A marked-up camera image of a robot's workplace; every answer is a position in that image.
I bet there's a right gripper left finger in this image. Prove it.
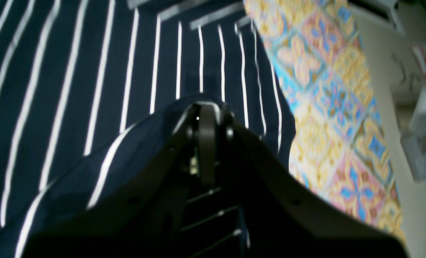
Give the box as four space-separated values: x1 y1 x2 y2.
23 104 203 258

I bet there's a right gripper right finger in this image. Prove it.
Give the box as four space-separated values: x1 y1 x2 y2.
199 103 407 258

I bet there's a navy white striped T-shirt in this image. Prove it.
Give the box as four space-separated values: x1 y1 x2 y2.
0 0 295 258

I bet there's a patterned tile tablecloth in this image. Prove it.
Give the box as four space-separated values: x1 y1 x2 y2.
245 0 406 242

